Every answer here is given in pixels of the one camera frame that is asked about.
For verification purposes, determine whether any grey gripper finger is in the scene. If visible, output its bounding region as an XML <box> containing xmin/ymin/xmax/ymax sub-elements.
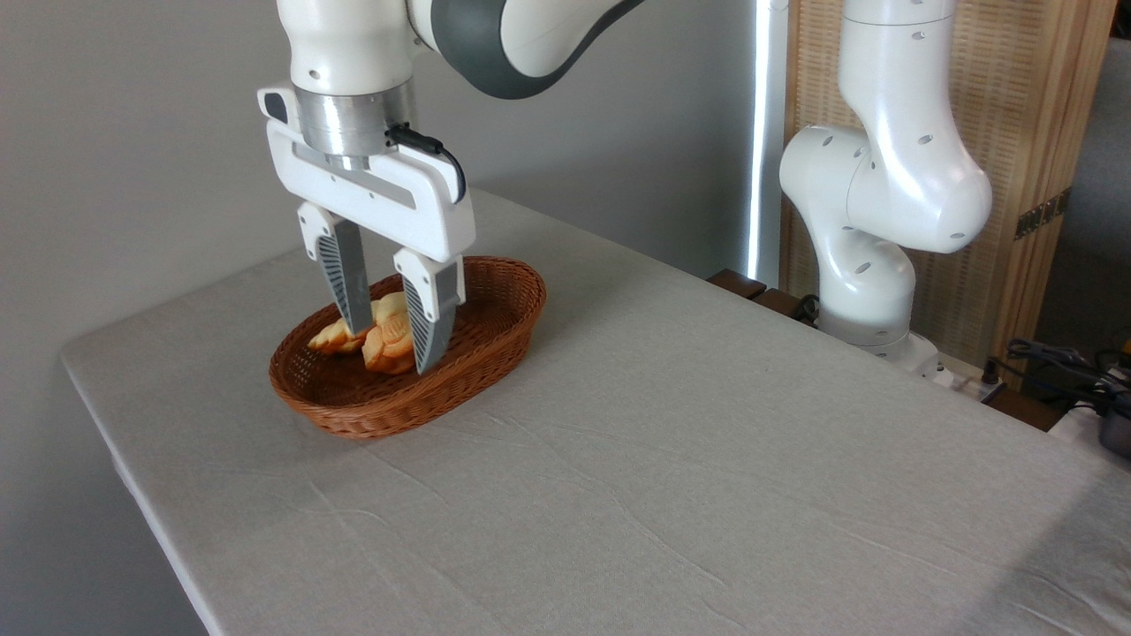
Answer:
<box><xmin>393</xmin><ymin>249</ymin><xmax>467</xmax><ymax>375</ymax></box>
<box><xmin>297</xmin><ymin>203</ymin><xmax>375</xmax><ymax>337</ymax></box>

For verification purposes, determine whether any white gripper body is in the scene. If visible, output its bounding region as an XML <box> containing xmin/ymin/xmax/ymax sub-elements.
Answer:
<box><xmin>258</xmin><ymin>85</ymin><xmax>476</xmax><ymax>264</ymax></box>

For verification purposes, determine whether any long braided bread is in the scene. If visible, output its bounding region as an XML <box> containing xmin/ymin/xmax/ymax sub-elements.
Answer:
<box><xmin>361</xmin><ymin>291</ymin><xmax>416</xmax><ymax>375</ymax></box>

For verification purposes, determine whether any round scalloped bread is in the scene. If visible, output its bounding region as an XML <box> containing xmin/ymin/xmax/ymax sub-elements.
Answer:
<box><xmin>307</xmin><ymin>318</ymin><xmax>370</xmax><ymax>356</ymax></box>

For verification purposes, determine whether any brown oval wicker basket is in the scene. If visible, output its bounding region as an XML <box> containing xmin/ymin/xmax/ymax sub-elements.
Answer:
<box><xmin>269</xmin><ymin>256</ymin><xmax>547</xmax><ymax>440</ymax></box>

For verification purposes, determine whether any grey tablecloth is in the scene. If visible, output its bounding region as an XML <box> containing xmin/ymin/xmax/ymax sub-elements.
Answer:
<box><xmin>60</xmin><ymin>190</ymin><xmax>1131</xmax><ymax>636</ymax></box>

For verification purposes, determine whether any white vertical light strip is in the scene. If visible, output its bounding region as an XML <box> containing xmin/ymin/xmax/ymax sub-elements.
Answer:
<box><xmin>747</xmin><ymin>0</ymin><xmax>790</xmax><ymax>288</ymax></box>

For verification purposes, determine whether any metal screen hinge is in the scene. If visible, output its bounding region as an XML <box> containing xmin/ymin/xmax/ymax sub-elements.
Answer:
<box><xmin>1014</xmin><ymin>188</ymin><xmax>1073</xmax><ymax>241</ymax></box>

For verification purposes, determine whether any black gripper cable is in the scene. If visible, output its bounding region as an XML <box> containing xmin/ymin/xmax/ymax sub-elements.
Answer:
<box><xmin>385</xmin><ymin>124</ymin><xmax>467</xmax><ymax>204</ymax></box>

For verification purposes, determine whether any black cable bundle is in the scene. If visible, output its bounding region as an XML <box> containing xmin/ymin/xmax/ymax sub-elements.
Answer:
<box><xmin>983</xmin><ymin>338</ymin><xmax>1131</xmax><ymax>414</ymax></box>

